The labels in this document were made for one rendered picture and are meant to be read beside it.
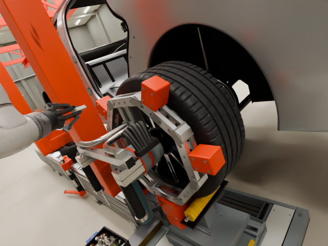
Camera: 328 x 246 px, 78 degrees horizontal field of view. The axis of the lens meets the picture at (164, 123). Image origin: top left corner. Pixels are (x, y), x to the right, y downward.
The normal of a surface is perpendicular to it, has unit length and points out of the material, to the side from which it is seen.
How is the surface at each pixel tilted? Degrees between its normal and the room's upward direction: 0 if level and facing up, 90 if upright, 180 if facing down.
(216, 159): 90
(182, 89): 46
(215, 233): 0
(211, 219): 90
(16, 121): 76
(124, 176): 90
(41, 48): 90
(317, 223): 0
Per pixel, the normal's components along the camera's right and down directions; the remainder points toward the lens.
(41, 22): 0.67, 0.01
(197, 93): 0.33, -0.52
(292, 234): -0.35, -0.88
